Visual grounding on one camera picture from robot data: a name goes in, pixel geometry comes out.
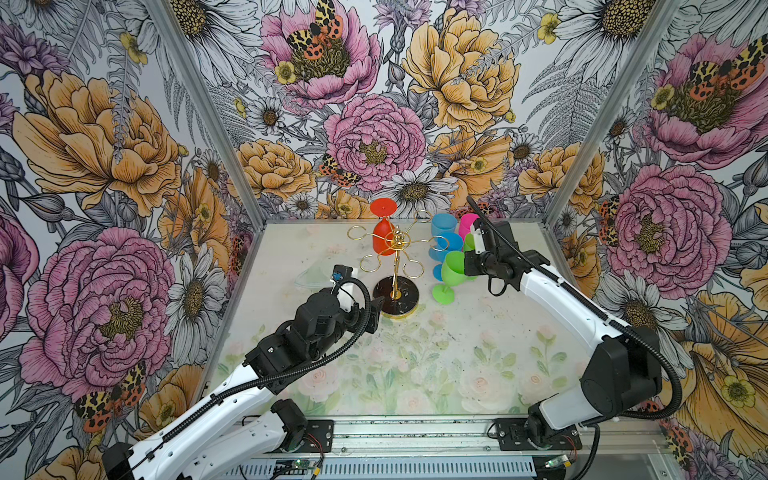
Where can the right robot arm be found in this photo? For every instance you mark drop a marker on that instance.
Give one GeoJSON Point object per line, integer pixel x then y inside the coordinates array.
{"type": "Point", "coordinates": [627, 374]}

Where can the right aluminium corner post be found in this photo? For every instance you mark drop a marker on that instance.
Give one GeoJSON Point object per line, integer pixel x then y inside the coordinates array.
{"type": "Point", "coordinates": [660, 18]}

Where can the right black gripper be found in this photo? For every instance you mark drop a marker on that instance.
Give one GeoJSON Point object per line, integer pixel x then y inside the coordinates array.
{"type": "Point", "coordinates": [470, 268]}

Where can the pink wine glass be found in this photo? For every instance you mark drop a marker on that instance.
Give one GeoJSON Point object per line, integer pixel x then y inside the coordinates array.
{"type": "Point", "coordinates": [466, 223]}

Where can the aluminium front rail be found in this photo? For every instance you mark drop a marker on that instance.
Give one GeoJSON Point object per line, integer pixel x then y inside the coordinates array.
{"type": "Point", "coordinates": [391, 436]}

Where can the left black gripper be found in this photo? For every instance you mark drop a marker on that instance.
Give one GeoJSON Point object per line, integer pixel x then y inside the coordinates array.
{"type": "Point", "coordinates": [374, 308]}

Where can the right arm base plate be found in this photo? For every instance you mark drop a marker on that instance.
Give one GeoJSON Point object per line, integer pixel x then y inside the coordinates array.
{"type": "Point", "coordinates": [523, 434]}

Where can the small green circuit board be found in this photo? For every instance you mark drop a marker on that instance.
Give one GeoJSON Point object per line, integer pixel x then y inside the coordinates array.
{"type": "Point", "coordinates": [294, 467]}

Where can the gold wire wine glass rack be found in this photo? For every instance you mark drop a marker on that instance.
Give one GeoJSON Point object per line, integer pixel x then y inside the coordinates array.
{"type": "Point", "coordinates": [398, 288]}

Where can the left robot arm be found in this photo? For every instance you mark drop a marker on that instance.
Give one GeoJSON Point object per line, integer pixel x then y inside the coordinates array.
{"type": "Point", "coordinates": [244, 416]}

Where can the green wine glass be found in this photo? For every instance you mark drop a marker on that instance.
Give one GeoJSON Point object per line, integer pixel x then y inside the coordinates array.
{"type": "Point", "coordinates": [469, 243]}
{"type": "Point", "coordinates": [452, 272]}

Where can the right small circuit board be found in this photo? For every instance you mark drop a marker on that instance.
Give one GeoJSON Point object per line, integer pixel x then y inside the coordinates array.
{"type": "Point", "coordinates": [561, 461]}

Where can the light blue wine glass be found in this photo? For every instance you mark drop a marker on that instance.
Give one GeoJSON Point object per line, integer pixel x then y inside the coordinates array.
{"type": "Point", "coordinates": [443, 223]}

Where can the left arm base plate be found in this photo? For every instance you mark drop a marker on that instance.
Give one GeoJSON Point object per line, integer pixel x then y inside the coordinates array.
{"type": "Point", "coordinates": [315, 437]}

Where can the red wine glass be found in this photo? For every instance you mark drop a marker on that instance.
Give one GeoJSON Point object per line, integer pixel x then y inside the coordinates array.
{"type": "Point", "coordinates": [383, 232]}

